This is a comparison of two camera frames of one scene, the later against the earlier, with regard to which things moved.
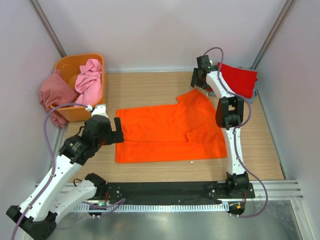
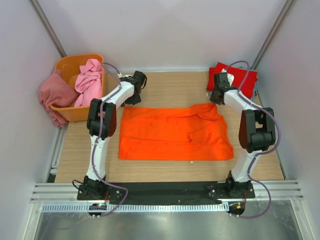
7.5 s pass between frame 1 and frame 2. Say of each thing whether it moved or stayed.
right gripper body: moved
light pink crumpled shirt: stayed
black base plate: stayed
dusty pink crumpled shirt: stayed
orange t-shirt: moved
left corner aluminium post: stayed
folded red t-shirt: stayed
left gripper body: moved
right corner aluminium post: stayed
